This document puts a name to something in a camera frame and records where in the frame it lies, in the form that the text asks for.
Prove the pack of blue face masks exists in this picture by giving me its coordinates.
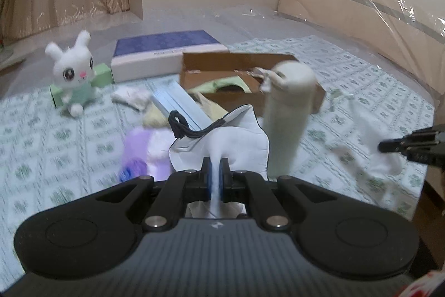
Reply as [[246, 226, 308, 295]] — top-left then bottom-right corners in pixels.
[[151, 85, 216, 132]]

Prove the light green cloth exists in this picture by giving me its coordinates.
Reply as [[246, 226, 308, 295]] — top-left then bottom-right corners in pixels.
[[193, 76, 249, 94]]

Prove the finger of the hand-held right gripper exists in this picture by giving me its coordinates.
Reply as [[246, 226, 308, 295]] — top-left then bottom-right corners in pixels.
[[405, 145, 445, 166], [378, 125, 445, 153]]

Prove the white bunny plush toy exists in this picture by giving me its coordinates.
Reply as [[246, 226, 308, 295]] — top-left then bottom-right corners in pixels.
[[45, 31, 101, 117]]

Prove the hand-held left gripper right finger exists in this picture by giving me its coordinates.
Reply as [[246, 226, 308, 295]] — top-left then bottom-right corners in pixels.
[[221, 158, 362, 231]]

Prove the flat blue white box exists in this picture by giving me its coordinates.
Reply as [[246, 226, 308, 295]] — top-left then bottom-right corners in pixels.
[[111, 30, 228, 84]]

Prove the brown cardboard box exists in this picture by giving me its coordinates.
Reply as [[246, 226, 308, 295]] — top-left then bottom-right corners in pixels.
[[179, 51, 327, 115]]

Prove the plastic wrapped beige headboard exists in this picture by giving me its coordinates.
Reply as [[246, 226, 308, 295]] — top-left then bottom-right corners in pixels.
[[276, 0, 445, 103]]

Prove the white face mask black trim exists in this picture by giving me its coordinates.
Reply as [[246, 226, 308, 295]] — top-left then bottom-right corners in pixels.
[[169, 104, 270, 219]]

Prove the white sock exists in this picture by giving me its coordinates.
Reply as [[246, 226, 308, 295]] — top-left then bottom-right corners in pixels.
[[330, 99, 404, 176]]

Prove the cream thermos bottle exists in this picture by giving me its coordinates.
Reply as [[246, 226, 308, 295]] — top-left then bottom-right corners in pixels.
[[261, 61, 317, 179]]

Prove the cream plastic bag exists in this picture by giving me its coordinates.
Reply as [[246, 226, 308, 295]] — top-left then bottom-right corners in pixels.
[[142, 92, 230, 129]]

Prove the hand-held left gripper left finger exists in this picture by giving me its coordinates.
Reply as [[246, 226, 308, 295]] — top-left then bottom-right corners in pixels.
[[83, 158, 211, 232]]

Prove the white printed paper napkin pack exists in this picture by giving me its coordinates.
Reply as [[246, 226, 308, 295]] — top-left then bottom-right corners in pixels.
[[111, 86, 154, 111]]

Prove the purple tissue pack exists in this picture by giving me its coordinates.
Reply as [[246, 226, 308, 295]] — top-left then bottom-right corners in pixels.
[[118, 128, 172, 183]]

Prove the light green box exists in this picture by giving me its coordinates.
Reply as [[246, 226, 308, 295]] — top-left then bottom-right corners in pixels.
[[49, 63, 115, 108]]

